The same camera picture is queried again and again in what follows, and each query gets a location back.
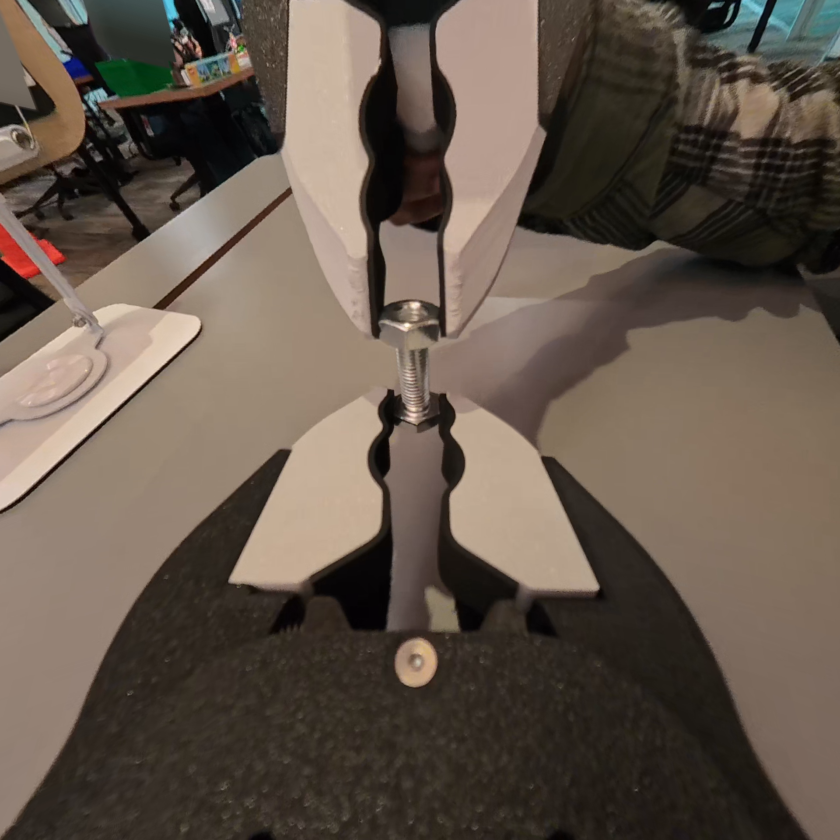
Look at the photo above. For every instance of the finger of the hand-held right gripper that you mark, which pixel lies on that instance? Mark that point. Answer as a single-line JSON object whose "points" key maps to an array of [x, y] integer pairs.
{"points": [[492, 131], [321, 164]]}

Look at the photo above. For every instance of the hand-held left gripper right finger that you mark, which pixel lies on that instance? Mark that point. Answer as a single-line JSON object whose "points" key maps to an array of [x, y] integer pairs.
{"points": [[518, 518]]}

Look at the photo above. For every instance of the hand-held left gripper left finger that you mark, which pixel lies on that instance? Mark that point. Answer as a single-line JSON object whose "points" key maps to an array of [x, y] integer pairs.
{"points": [[315, 512]]}

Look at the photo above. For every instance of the silver hex bolt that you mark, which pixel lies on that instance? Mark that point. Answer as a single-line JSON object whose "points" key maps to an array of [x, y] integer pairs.
{"points": [[411, 380]]}

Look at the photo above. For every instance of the silver hex nut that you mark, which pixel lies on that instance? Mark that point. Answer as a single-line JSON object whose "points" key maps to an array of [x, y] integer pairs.
{"points": [[407, 331]]}

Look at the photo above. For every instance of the person's right forearm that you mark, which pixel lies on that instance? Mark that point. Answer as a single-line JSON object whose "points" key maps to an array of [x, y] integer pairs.
{"points": [[722, 144]]}

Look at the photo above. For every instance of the person's right hand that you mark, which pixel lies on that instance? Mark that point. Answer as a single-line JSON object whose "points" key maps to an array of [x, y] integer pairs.
{"points": [[423, 197]]}

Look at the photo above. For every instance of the colourful cardboard box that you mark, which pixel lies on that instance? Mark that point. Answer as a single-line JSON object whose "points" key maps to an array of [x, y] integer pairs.
{"points": [[210, 69]]}

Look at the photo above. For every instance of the wooden office desk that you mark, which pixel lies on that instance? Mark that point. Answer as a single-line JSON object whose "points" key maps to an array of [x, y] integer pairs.
{"points": [[197, 88]]}

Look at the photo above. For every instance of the green plastic bin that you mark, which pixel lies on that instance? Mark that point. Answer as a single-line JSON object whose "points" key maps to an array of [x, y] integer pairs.
{"points": [[131, 75]]}

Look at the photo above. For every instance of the black office chair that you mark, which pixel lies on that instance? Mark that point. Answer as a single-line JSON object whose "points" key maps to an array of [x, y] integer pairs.
{"points": [[115, 197]]}

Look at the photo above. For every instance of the white flat stand base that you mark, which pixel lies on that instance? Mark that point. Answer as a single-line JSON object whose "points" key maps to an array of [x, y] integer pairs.
{"points": [[144, 354]]}

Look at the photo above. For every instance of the white document stand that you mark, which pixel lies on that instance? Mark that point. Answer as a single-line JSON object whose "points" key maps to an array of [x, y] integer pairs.
{"points": [[59, 380]]}

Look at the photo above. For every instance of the orange floor marker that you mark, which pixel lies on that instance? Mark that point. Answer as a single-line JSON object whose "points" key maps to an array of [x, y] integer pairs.
{"points": [[26, 253]]}

